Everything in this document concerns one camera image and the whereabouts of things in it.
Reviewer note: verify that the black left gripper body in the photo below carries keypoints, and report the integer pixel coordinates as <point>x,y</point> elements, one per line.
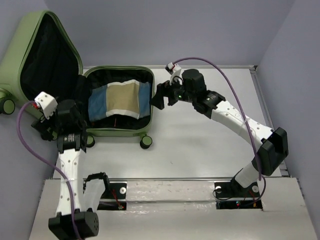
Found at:
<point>55,122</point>

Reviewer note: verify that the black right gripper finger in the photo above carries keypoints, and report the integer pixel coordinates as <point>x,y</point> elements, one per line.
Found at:
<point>158,101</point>
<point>164,89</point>

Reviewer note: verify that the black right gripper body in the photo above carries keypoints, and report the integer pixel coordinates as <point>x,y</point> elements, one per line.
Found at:
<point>177,92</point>

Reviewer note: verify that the blue tan cloth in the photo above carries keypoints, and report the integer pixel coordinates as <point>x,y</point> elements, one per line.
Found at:
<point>129,98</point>

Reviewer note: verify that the green hard-shell suitcase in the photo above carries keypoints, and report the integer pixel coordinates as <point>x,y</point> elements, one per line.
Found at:
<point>42,58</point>

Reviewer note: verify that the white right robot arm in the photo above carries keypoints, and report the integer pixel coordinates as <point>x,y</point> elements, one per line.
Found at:
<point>271,144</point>

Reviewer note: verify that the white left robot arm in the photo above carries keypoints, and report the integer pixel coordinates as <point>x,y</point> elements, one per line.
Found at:
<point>79,197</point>

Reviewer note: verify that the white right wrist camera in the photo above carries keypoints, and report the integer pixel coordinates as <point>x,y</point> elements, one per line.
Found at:
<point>174,70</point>

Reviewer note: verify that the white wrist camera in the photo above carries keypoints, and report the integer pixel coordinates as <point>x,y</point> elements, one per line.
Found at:
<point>174,70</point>
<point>46,103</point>

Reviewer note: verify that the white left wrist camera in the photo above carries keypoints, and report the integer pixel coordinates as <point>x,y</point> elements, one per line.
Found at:
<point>46,103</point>

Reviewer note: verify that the aluminium mounting rail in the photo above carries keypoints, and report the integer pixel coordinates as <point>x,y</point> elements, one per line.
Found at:
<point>215,179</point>

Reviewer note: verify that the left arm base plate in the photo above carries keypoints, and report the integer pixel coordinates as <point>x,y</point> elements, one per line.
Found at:
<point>115,198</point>

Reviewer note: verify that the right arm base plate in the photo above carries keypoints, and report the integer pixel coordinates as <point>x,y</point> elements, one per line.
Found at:
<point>226,199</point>

